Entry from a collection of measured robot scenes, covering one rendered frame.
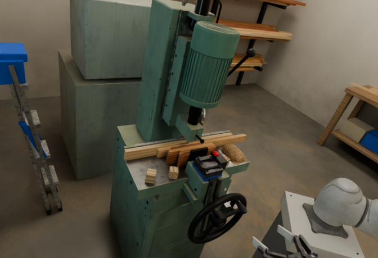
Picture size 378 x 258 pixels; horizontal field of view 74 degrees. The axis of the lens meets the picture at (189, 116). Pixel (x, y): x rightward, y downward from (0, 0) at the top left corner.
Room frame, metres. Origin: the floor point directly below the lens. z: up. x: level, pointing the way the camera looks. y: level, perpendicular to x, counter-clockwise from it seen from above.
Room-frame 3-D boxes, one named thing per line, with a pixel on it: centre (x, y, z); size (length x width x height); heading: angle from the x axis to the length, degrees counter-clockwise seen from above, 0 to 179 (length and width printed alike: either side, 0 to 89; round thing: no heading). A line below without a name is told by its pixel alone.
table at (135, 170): (0.90, -0.09, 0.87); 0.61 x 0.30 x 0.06; 126
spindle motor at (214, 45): (0.98, -0.02, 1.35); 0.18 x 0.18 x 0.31
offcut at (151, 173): (0.74, 0.09, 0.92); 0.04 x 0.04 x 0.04; 5
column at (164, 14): (1.22, 0.15, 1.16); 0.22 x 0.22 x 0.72; 36
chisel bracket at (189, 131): (1.00, -0.01, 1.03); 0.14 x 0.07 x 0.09; 36
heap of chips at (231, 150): (1.06, -0.27, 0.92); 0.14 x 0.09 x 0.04; 36
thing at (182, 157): (0.92, -0.08, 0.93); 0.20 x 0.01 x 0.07; 126
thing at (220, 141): (1.05, -0.12, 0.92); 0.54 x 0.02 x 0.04; 126
